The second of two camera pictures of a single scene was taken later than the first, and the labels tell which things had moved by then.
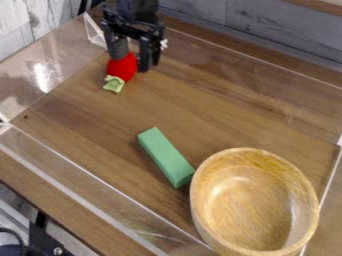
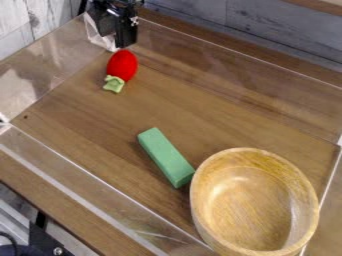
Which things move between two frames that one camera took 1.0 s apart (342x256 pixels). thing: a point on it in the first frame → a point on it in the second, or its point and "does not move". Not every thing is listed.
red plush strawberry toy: (122, 70) does not move
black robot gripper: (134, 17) → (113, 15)
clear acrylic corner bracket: (96, 34) does not move
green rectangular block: (170, 160) does not move
